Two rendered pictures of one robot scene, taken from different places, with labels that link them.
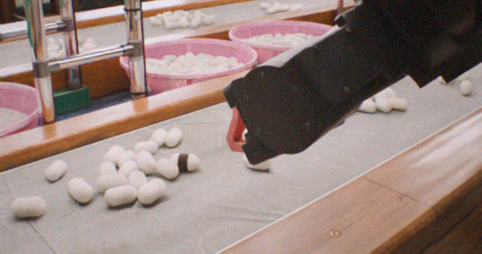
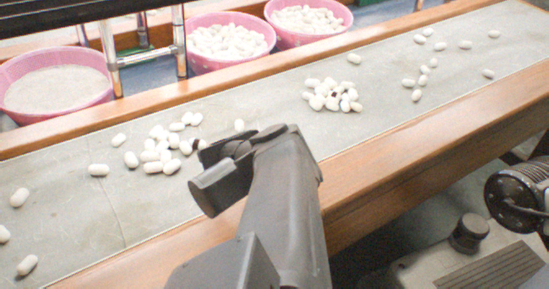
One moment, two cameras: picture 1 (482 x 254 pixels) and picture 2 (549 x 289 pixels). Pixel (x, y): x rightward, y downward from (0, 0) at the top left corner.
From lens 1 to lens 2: 0.34 m
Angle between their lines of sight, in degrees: 20
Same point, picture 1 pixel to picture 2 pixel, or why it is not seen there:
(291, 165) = not seen: hidden behind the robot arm
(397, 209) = not seen: hidden behind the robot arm
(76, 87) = (145, 48)
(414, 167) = (330, 175)
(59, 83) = (133, 42)
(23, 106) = (104, 69)
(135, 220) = (159, 185)
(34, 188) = (104, 151)
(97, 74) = (162, 36)
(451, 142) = (366, 156)
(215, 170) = not seen: hidden behind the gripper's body
